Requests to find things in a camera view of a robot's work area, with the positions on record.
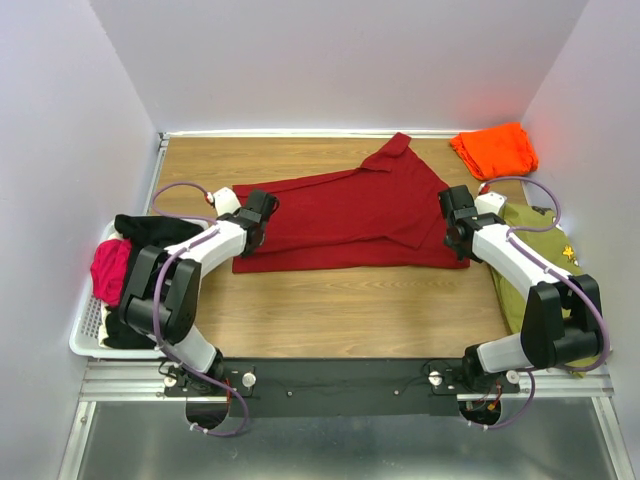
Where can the folded orange t shirt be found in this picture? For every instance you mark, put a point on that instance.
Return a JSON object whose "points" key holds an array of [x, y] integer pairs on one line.
{"points": [[495, 152]]}

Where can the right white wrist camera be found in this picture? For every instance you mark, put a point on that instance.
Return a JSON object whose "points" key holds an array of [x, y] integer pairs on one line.
{"points": [[487, 201]]}

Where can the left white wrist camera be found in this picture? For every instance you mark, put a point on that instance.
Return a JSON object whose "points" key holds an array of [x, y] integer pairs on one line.
{"points": [[223, 201]]}

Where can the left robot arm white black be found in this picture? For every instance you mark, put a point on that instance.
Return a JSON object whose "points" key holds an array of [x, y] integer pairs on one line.
{"points": [[161, 298]]}

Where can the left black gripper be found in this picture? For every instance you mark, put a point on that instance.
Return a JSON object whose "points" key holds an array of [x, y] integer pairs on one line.
{"points": [[236, 213]]}

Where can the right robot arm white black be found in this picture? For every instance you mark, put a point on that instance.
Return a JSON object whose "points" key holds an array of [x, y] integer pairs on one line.
{"points": [[563, 321]]}

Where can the olive green t shirt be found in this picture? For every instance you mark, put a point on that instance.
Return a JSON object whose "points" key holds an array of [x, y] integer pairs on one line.
{"points": [[553, 245]]}

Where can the pink garment in basket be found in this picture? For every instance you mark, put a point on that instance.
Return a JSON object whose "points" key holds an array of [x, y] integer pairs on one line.
{"points": [[108, 270]]}

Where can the black garment in basket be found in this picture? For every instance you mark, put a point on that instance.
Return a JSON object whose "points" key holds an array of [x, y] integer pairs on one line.
{"points": [[141, 232]]}

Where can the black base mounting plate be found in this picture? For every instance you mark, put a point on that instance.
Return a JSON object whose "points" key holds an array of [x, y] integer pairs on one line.
{"points": [[314, 387]]}

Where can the dark red t shirt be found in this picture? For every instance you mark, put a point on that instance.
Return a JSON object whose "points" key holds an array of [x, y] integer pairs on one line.
{"points": [[383, 213]]}

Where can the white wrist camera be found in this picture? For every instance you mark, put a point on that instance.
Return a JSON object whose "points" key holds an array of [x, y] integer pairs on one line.
{"points": [[487, 201], [223, 201]]}

